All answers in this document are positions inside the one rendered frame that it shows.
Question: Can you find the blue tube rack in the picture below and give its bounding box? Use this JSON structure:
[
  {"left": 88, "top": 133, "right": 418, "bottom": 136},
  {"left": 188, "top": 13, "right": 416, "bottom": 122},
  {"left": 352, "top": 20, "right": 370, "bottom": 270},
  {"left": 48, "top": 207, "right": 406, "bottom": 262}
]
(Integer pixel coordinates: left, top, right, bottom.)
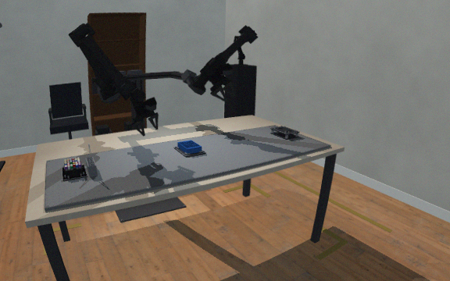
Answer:
[{"left": 177, "top": 140, "right": 202, "bottom": 154}]

